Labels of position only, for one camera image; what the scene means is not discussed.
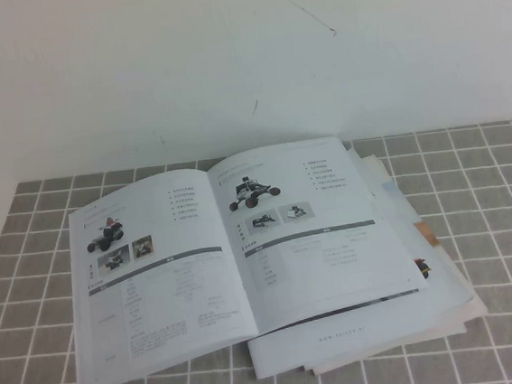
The white product booklet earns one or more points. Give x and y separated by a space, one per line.
178 276

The grey white-grid tablecloth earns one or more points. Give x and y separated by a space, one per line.
497 291

